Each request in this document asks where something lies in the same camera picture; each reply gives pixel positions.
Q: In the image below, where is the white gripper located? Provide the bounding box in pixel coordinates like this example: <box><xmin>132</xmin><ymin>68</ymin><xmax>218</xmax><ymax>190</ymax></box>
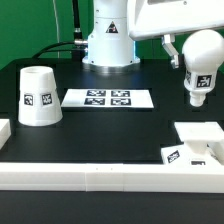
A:
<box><xmin>127</xmin><ymin>0</ymin><xmax>224</xmax><ymax>69</ymax></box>

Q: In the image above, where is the white lamp bulb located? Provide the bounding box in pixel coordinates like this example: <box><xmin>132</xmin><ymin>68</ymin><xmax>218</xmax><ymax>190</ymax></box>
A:
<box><xmin>182</xmin><ymin>30</ymin><xmax>224</xmax><ymax>107</ymax></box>

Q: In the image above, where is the white lamp base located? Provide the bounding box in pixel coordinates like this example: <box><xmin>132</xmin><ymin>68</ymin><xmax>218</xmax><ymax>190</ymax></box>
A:
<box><xmin>161</xmin><ymin>122</ymin><xmax>224</xmax><ymax>167</ymax></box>

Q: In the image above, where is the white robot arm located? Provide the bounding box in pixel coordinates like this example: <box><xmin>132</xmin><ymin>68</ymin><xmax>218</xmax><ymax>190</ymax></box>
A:
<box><xmin>83</xmin><ymin>0</ymin><xmax>224</xmax><ymax>70</ymax></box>

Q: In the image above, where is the white lamp shade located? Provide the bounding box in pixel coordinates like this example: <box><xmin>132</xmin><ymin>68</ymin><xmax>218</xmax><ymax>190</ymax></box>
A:
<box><xmin>18</xmin><ymin>66</ymin><xmax>63</xmax><ymax>126</ymax></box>

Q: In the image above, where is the white marker sheet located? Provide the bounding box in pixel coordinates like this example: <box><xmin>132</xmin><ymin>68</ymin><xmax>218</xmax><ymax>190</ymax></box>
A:
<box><xmin>61</xmin><ymin>89</ymin><xmax>154</xmax><ymax>109</ymax></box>

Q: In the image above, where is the white left fence piece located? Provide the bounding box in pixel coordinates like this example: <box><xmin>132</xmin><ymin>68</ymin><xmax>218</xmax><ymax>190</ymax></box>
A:
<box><xmin>0</xmin><ymin>119</ymin><xmax>11</xmax><ymax>150</ymax></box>

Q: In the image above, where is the black cable with metal connector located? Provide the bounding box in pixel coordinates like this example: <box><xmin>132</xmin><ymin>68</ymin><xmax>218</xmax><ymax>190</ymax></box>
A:
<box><xmin>71</xmin><ymin>0</ymin><xmax>84</xmax><ymax>61</ymax></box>

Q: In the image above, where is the white front fence rail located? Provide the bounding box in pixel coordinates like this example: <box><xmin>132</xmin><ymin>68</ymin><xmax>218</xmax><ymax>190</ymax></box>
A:
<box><xmin>0</xmin><ymin>163</ymin><xmax>224</xmax><ymax>193</ymax></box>

